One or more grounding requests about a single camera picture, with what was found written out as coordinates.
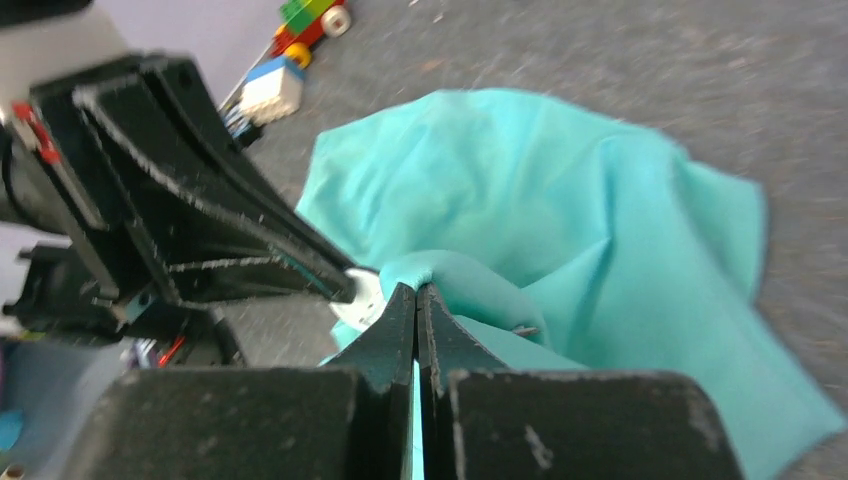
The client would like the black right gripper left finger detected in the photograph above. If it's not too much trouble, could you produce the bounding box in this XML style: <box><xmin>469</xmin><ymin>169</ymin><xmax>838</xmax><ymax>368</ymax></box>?
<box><xmin>62</xmin><ymin>285</ymin><xmax>416</xmax><ymax>479</ymax></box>

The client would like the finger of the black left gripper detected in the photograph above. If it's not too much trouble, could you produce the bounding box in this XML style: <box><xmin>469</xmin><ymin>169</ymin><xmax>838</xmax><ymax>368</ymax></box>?
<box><xmin>72</xmin><ymin>74</ymin><xmax>354</xmax><ymax>304</ymax></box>
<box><xmin>139</xmin><ymin>56</ymin><xmax>354</xmax><ymax>270</ymax></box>

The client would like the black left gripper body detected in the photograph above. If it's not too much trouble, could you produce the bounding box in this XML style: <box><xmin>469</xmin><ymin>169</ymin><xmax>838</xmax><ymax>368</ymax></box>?
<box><xmin>1</xmin><ymin>56</ymin><xmax>245</xmax><ymax>368</ymax></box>

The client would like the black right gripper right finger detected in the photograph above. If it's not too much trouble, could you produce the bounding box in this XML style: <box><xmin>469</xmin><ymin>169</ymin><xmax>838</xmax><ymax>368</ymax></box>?
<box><xmin>418</xmin><ymin>284</ymin><xmax>742</xmax><ymax>479</ymax></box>

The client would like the blue starry round brooch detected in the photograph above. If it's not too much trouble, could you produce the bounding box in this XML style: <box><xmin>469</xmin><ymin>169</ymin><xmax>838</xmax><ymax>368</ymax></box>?
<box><xmin>329</xmin><ymin>268</ymin><xmax>387</xmax><ymax>332</ymax></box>

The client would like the mint green garment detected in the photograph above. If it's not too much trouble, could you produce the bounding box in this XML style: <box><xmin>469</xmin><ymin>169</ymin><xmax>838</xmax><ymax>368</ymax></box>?
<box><xmin>297</xmin><ymin>89</ymin><xmax>847</xmax><ymax>479</ymax></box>

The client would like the blue white toy brick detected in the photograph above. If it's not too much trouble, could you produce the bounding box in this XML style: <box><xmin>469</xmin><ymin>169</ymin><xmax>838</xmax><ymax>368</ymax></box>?
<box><xmin>239</xmin><ymin>57</ymin><xmax>305</xmax><ymax>125</ymax></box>

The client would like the colourful toy brick train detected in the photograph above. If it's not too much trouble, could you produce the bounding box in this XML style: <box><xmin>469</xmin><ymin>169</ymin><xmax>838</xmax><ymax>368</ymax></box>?
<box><xmin>269</xmin><ymin>0</ymin><xmax>352</xmax><ymax>69</ymax></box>

